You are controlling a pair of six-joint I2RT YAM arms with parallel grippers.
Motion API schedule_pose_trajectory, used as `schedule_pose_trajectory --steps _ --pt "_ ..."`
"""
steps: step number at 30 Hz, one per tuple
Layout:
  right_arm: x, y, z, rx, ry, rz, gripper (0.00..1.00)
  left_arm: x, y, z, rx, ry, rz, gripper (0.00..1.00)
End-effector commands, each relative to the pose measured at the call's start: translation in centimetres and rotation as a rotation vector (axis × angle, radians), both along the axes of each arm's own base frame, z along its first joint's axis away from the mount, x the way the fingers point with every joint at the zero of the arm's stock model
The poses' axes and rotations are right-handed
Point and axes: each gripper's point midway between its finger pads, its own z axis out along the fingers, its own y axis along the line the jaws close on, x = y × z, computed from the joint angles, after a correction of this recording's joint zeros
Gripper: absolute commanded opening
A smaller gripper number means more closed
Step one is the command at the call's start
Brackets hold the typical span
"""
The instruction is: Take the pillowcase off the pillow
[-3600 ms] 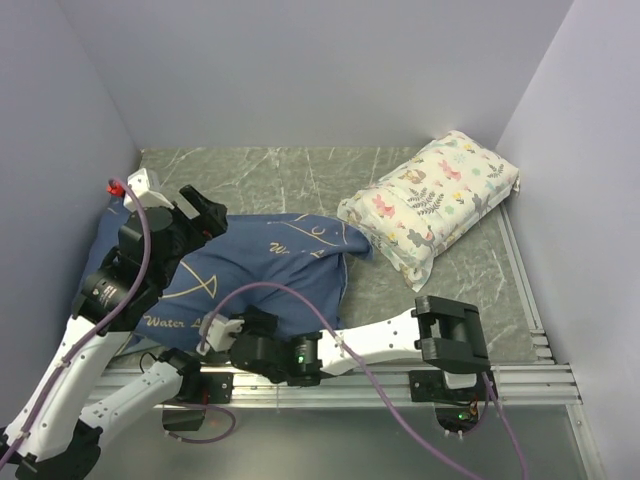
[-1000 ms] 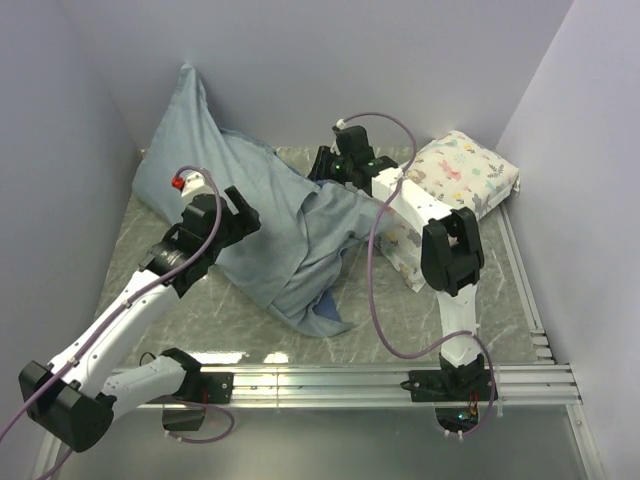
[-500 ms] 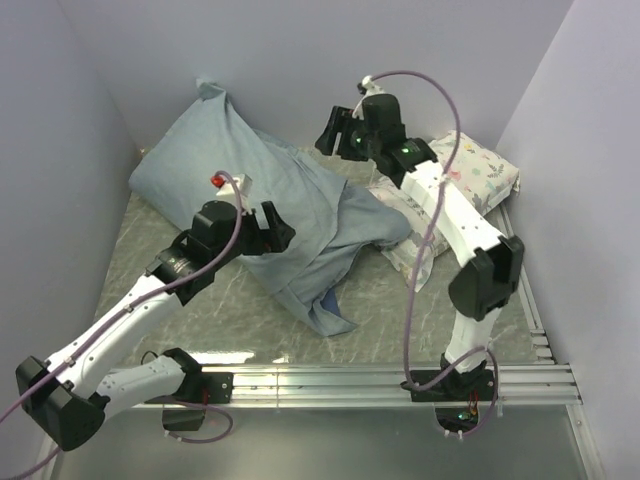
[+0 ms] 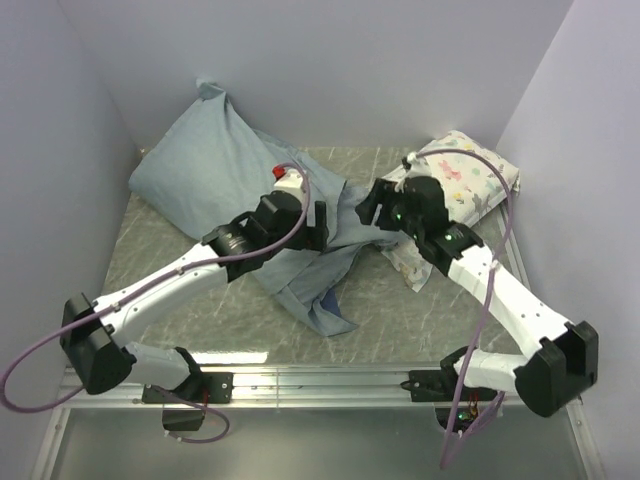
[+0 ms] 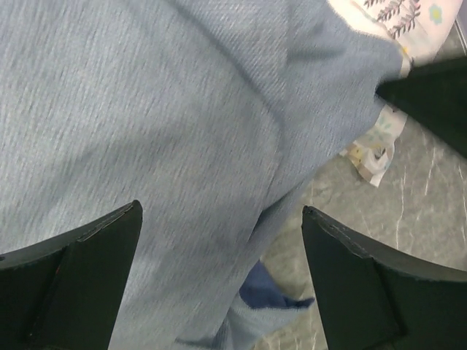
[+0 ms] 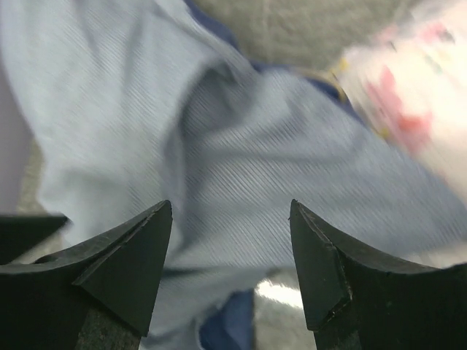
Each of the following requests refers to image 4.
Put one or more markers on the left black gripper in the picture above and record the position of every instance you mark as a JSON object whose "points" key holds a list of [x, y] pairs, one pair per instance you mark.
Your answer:
{"points": [[313, 237]]}

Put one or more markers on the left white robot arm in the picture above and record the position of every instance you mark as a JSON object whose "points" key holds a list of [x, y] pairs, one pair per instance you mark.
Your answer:
{"points": [[103, 343]]}

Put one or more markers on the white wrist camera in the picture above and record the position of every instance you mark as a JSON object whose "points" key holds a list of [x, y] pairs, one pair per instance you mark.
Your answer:
{"points": [[289, 180], [412, 166]]}

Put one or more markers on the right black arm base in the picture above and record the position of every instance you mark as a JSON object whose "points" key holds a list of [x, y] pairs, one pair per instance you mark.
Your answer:
{"points": [[438, 386]]}

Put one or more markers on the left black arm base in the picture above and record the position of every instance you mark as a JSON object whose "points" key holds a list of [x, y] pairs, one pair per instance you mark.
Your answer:
{"points": [[212, 390]]}

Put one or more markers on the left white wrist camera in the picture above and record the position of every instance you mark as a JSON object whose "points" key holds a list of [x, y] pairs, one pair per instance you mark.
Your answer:
{"points": [[289, 180]]}

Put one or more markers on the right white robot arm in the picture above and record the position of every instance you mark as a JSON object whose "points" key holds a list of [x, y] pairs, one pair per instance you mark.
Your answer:
{"points": [[558, 359]]}

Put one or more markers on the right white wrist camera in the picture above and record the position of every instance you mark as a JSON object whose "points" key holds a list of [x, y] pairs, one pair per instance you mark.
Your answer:
{"points": [[412, 166]]}

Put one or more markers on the floral patterned pillow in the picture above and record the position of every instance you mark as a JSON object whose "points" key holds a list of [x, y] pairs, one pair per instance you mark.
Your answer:
{"points": [[471, 189]]}

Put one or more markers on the aluminium mounting rail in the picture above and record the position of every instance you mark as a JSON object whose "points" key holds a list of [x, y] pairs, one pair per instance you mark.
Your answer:
{"points": [[307, 407]]}

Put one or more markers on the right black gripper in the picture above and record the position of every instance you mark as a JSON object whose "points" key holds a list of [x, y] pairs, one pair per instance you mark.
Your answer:
{"points": [[383, 192]]}

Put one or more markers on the blue pillowcase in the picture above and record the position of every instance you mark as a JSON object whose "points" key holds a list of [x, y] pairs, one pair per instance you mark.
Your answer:
{"points": [[211, 166]]}

